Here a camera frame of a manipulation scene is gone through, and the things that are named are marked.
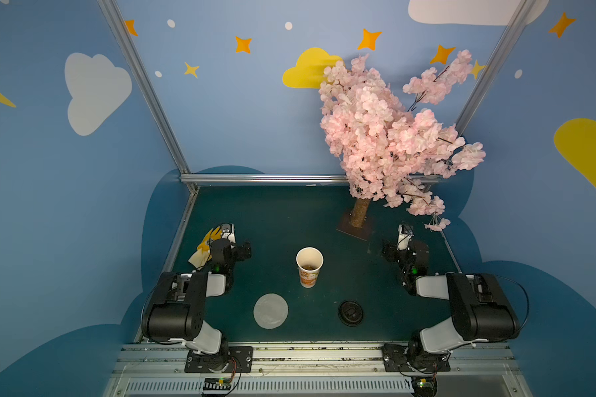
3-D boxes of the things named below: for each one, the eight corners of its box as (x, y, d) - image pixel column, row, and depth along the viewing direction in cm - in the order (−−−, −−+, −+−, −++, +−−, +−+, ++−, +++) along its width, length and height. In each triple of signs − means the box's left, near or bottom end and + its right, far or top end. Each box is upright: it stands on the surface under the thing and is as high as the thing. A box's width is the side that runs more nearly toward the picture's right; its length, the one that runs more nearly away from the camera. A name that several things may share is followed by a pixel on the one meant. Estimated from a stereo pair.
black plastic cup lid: (339, 326, 83) (340, 323, 81) (336, 302, 88) (337, 299, 86) (362, 326, 83) (364, 324, 81) (359, 302, 88) (360, 299, 86)
